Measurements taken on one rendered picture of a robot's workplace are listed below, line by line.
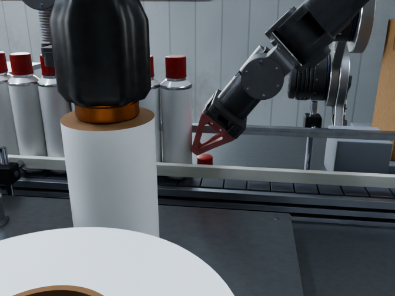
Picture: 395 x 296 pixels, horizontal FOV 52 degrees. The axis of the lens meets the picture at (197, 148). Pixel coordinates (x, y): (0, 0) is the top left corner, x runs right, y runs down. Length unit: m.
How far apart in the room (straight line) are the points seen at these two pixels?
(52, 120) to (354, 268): 0.51
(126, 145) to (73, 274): 0.14
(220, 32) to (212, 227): 2.65
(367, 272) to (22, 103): 0.58
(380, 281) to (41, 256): 0.44
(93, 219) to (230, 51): 2.80
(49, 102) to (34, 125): 0.06
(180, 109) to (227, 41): 2.50
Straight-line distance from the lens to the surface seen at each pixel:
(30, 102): 0.73
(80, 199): 0.40
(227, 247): 0.52
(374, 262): 0.63
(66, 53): 0.36
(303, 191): 0.68
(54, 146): 0.73
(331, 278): 0.58
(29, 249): 0.29
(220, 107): 0.62
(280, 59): 0.55
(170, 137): 0.66
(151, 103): 0.65
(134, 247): 0.27
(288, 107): 3.20
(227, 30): 3.13
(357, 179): 0.68
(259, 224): 0.57
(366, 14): 1.05
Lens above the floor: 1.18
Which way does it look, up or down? 21 degrees down
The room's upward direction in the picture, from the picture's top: straight up
